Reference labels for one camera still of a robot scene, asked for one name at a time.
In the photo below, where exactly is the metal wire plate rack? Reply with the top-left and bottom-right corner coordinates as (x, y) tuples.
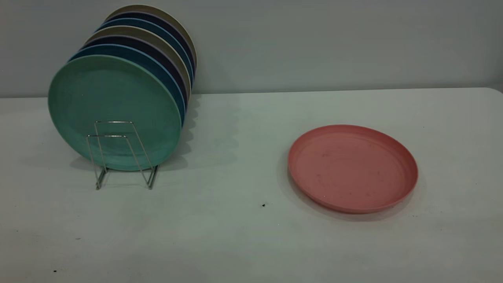
(86, 121), (159, 190)

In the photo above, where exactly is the blue plate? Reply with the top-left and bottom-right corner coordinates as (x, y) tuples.
(69, 44), (186, 126)
(96, 18), (194, 85)

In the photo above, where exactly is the dark purple plate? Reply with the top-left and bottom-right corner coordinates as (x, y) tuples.
(81, 35), (188, 107)
(105, 11), (196, 72)

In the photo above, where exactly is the pink plate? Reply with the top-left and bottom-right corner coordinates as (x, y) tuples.
(287, 124), (419, 215)

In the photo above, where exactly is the beige plate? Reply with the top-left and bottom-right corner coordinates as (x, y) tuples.
(105, 4), (198, 76)
(84, 26), (192, 99)

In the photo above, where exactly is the green plate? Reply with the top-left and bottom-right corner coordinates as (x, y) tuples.
(48, 54), (182, 172)

